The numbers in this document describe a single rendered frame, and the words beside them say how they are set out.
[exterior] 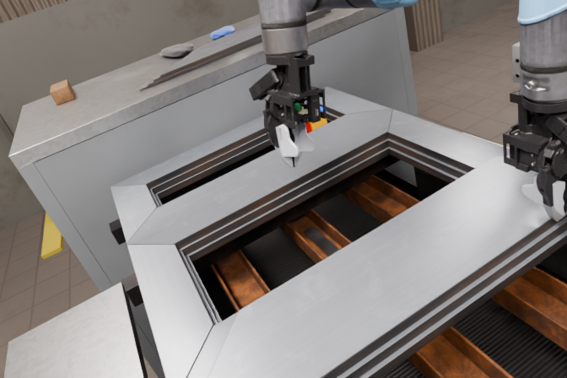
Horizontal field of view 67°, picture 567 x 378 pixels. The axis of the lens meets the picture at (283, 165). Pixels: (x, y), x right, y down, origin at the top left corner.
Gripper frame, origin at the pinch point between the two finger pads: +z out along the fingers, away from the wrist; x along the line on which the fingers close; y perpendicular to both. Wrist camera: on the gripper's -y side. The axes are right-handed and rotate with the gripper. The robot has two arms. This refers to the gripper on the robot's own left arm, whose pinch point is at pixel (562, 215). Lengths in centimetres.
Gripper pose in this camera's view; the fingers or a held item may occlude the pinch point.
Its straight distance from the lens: 79.1
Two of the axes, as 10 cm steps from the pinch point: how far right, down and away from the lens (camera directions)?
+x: -8.5, 4.4, -2.8
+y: -4.4, -3.3, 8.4
